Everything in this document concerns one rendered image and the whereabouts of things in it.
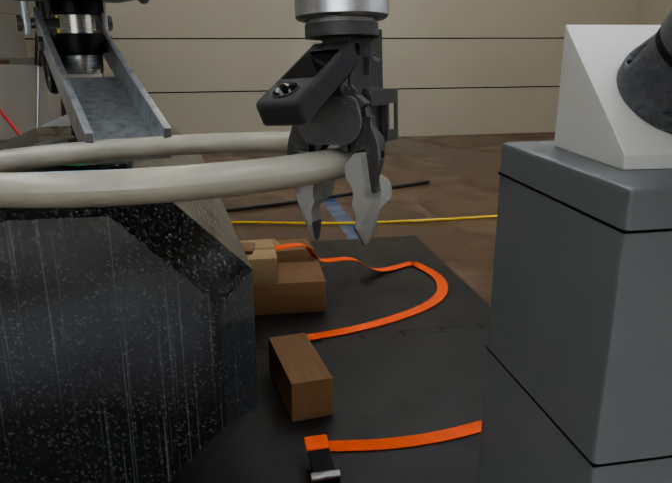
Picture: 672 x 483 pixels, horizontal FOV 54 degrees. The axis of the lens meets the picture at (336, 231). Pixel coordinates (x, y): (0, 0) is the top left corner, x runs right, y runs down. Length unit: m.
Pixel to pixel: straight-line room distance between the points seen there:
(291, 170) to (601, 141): 0.64
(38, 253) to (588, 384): 0.96
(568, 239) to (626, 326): 0.16
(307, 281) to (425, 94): 4.74
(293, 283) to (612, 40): 1.59
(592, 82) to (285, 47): 5.68
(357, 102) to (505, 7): 6.72
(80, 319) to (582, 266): 0.90
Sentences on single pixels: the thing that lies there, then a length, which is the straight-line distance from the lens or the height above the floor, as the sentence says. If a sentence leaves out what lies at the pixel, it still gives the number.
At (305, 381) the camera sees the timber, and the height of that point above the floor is 0.13.
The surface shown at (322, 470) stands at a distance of 1.66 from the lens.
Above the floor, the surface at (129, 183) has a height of 0.93.
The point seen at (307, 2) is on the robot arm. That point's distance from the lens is 0.63.
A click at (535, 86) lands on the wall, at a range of 7.51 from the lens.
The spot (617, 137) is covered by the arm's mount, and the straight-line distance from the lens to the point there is 1.08.
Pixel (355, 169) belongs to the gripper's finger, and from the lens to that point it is 0.63.
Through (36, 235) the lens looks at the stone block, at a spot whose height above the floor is 0.69.
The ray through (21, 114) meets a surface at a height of 0.56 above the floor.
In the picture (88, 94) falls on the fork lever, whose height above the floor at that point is 0.94.
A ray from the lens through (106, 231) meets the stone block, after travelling 1.28.
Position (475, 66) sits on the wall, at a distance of 7.20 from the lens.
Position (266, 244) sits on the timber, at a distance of 2.62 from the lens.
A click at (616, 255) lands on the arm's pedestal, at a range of 0.97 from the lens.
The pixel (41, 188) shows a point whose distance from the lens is 0.58.
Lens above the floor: 1.04
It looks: 17 degrees down
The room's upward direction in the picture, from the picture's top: straight up
